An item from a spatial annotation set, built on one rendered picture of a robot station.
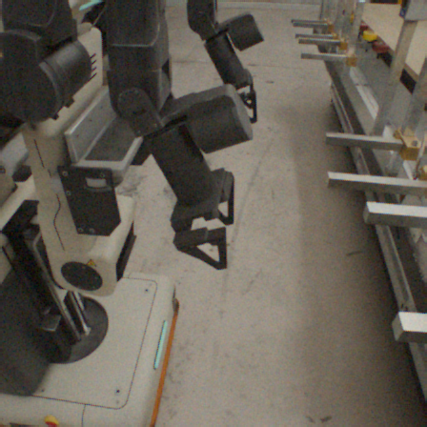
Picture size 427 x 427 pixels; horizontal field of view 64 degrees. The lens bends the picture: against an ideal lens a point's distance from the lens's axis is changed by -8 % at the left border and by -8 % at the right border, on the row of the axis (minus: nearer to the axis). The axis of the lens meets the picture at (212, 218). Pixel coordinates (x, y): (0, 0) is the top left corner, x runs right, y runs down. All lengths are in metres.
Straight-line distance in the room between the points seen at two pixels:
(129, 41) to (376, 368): 1.51
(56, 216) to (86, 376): 0.63
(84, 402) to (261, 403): 0.65
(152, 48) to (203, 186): 0.18
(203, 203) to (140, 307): 0.93
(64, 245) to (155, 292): 0.64
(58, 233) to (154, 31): 0.53
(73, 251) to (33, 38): 0.52
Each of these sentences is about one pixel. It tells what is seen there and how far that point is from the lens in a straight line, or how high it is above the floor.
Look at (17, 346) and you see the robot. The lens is 1.11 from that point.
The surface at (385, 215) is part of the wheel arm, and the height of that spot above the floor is 0.95.
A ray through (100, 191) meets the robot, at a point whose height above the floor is 1.00.
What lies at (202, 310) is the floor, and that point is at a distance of 1.67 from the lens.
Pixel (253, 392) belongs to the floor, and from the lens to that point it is 1.49.
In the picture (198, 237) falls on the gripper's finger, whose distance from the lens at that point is 0.45.
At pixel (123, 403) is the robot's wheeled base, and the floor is 0.28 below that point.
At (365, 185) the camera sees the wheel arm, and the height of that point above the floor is 0.85.
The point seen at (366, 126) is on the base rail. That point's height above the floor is 0.70.
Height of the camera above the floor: 1.37
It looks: 41 degrees down
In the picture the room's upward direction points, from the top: straight up
